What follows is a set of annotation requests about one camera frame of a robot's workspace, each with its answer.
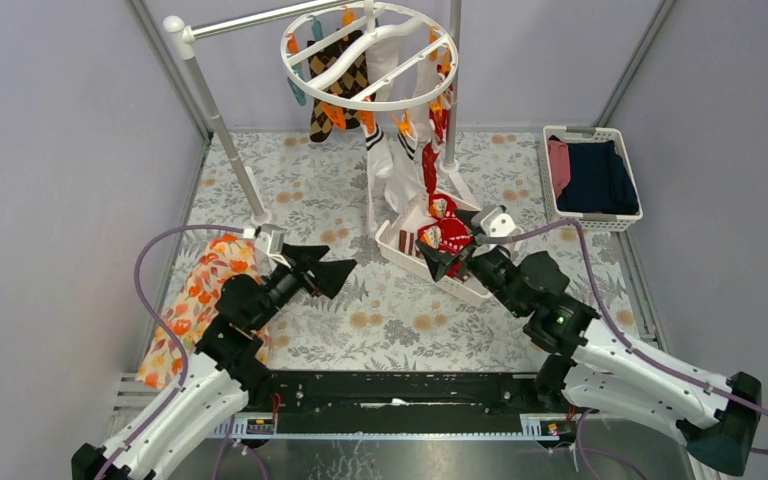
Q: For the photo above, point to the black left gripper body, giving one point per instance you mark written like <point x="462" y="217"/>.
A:
<point x="306" y="268"/>

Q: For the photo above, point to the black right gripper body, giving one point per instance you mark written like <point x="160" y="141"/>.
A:
<point x="491" y="268"/>

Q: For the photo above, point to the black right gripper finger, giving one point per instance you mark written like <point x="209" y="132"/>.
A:
<point x="441" y="264"/>
<point x="471" y="219"/>

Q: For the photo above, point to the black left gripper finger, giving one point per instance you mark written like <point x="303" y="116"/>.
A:
<point x="329" y="277"/>
<point x="298" y="254"/>

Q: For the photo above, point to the red dotted sock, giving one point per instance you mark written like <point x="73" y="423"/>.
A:
<point x="453" y="235"/>

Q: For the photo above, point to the white sock with black stripes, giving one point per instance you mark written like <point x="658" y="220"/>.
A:
<point x="403" y="184"/>

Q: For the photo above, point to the orange clothes clip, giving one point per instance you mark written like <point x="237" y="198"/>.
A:
<point x="336" y="115"/>
<point x="404" y="124"/>

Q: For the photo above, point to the white round clip hanger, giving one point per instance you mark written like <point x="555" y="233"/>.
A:
<point x="429" y="57"/>

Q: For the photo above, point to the red santa sock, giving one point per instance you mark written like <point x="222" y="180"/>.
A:
<point x="431" y="235"/>
<point x="441" y="206"/>

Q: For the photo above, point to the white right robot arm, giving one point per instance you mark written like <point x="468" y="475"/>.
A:
<point x="591" y="363"/>

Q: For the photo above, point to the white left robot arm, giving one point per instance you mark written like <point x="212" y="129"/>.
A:
<point x="221" y="376"/>

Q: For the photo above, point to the teal clothes clip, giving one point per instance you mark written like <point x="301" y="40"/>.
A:
<point x="298" y="93"/>

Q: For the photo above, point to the white sock basket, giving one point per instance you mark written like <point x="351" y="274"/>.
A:
<point x="392" y="238"/>

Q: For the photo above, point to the brown striped sock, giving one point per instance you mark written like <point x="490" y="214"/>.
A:
<point x="408" y="242"/>

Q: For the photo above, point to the floral patterned table mat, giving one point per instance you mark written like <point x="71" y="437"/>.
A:
<point x="386" y="318"/>

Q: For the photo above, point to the small red hanging sock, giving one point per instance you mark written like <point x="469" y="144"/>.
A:
<point x="429" y="158"/>

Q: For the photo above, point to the red white hanging sock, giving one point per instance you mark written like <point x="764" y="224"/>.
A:
<point x="439" y="115"/>

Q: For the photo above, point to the pink folded cloth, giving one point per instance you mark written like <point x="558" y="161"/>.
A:
<point x="560" y="167"/>

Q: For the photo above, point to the orange floral cloth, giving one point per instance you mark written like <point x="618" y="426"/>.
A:
<point x="194" y="307"/>

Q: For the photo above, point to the white basket with dark clothes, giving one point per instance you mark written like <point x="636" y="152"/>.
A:
<point x="590" y="221"/>

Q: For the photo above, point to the dark navy folded cloth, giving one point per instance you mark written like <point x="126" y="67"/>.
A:
<point x="600" y="182"/>

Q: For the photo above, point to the brown argyle sock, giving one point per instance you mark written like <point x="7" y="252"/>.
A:
<point x="353" y="81"/>

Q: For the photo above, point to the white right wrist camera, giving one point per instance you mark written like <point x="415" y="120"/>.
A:
<point x="492" y="222"/>

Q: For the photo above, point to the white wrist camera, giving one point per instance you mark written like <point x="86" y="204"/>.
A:
<point x="268" y="239"/>
<point x="492" y="222"/>

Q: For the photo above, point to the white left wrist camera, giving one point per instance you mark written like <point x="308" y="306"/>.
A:
<point x="268" y="239"/>

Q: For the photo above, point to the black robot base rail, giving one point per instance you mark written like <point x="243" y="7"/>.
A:
<point x="403" y="405"/>

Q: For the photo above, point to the silver drying rack frame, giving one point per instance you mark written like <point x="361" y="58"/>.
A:
<point x="183" y="38"/>

